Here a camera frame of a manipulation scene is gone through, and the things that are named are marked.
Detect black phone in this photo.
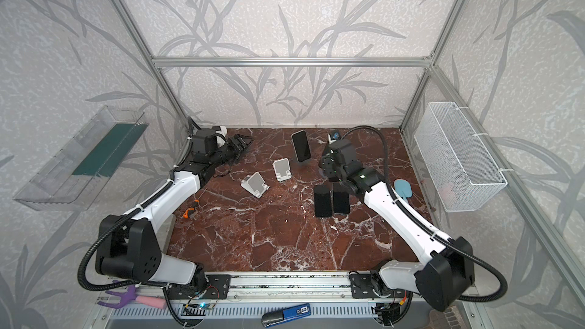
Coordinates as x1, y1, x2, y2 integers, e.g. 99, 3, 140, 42
332, 183, 350, 215

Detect white folding phone stand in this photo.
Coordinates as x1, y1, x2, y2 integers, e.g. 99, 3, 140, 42
241, 172, 270, 199

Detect white small phone stand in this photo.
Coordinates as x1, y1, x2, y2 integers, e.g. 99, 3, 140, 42
273, 158, 292, 182

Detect light blue silicone spatula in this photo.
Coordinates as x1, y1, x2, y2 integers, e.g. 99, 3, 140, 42
394, 179, 413, 200

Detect clear plastic wall bin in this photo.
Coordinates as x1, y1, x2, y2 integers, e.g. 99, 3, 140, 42
14, 106, 149, 212

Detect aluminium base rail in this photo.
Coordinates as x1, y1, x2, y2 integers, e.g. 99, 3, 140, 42
100, 270, 481, 305

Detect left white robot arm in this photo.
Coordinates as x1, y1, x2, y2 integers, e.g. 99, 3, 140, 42
77, 119, 253, 292

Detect brown grid tray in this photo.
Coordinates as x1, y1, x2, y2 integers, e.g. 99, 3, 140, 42
429, 306, 468, 329

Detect green circuit board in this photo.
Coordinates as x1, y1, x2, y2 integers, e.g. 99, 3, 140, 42
184, 302, 216, 312

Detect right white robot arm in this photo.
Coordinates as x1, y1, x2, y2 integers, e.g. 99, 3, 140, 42
319, 131, 508, 312

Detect orange clip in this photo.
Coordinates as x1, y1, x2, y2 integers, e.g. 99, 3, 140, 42
182, 199, 200, 219

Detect white wire mesh basket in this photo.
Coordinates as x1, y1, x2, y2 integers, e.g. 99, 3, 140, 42
414, 101, 507, 213

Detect blue and black marker tool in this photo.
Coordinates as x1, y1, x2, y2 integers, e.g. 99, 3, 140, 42
261, 303, 312, 327

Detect purple pink hand tool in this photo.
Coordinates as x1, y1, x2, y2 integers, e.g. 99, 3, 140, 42
97, 285, 167, 309

